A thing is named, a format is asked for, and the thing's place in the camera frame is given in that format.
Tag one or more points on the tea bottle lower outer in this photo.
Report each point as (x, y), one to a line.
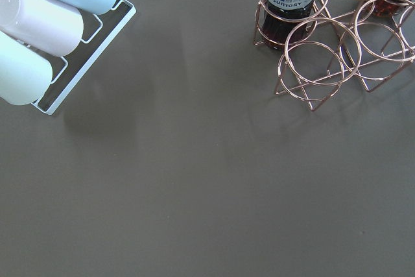
(288, 1)

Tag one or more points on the pink cup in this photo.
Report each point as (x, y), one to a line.
(48, 25)

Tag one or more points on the white cup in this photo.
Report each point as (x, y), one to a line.
(25, 75)

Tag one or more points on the white wire cup rack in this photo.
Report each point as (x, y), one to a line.
(99, 31)

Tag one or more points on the copper wire bottle rack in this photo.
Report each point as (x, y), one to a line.
(341, 41)

